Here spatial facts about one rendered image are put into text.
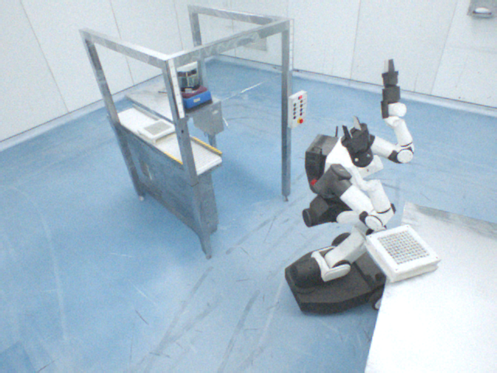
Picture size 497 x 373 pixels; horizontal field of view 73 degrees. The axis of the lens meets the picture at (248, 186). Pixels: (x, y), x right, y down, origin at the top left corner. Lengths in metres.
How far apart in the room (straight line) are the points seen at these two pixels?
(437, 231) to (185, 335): 1.70
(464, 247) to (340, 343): 0.98
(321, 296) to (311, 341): 0.29
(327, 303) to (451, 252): 0.86
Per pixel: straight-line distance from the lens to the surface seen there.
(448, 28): 5.21
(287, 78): 2.66
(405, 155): 2.06
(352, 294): 2.47
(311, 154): 1.80
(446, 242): 2.03
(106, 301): 2.88
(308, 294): 2.43
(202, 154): 2.58
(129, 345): 2.62
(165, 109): 2.29
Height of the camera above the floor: 2.18
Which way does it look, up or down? 38 degrees down
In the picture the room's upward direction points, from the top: 5 degrees counter-clockwise
